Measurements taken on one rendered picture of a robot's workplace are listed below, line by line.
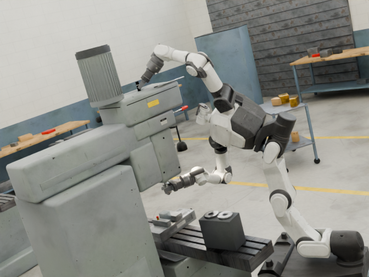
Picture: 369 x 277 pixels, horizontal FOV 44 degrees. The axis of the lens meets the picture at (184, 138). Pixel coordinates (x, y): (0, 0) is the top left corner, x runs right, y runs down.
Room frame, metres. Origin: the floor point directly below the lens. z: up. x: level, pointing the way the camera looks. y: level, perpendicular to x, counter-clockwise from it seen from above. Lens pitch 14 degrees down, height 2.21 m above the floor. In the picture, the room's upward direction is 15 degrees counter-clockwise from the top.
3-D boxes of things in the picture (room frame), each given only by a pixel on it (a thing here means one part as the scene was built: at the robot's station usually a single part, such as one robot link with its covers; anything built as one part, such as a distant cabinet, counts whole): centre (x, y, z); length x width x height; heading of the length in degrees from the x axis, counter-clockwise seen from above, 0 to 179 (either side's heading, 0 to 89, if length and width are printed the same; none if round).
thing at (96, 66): (2.67, 0.38, 2.05); 0.20 x 0.20 x 0.32
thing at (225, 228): (2.53, -0.08, 1.01); 0.22 x 0.12 x 0.20; 50
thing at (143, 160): (2.71, 0.34, 1.47); 0.24 x 0.19 x 0.26; 43
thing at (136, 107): (2.83, 0.20, 1.81); 0.47 x 0.26 x 0.16; 133
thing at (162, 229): (2.94, 0.24, 0.96); 0.35 x 0.15 x 0.11; 133
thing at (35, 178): (2.50, 0.56, 1.66); 0.80 x 0.23 x 0.20; 133
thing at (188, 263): (2.84, 0.19, 0.77); 0.50 x 0.35 x 0.12; 133
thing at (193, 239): (2.82, 0.17, 0.87); 1.24 x 0.23 x 0.08; 43
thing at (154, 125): (2.81, 0.22, 1.68); 0.34 x 0.24 x 0.10; 133
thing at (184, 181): (2.87, 0.11, 1.23); 0.13 x 0.12 x 0.10; 18
